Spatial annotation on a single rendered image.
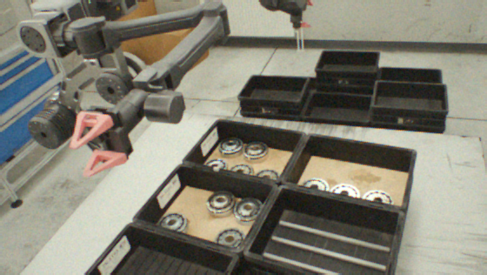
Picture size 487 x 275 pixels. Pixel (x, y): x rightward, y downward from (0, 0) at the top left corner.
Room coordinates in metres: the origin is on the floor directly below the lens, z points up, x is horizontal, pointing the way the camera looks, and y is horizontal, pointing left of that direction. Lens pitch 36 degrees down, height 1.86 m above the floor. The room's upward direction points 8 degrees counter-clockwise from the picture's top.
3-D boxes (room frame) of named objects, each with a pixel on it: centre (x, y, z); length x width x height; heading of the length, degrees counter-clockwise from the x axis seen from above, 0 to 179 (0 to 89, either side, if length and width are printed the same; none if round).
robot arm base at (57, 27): (1.23, 0.52, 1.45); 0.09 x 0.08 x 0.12; 157
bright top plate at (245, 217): (0.98, 0.06, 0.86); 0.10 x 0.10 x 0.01
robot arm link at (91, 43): (1.18, 0.45, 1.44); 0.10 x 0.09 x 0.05; 67
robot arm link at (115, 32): (1.17, 0.26, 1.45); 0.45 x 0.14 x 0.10; 97
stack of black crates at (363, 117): (2.09, -0.53, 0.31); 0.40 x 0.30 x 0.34; 67
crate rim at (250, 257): (0.77, -0.16, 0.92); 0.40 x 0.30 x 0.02; 61
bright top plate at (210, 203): (1.03, 0.15, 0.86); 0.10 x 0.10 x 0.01
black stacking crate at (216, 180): (0.97, 0.19, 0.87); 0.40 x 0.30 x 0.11; 61
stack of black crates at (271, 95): (2.24, -0.16, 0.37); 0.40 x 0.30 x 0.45; 67
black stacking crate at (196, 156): (1.23, 0.05, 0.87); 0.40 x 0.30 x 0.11; 61
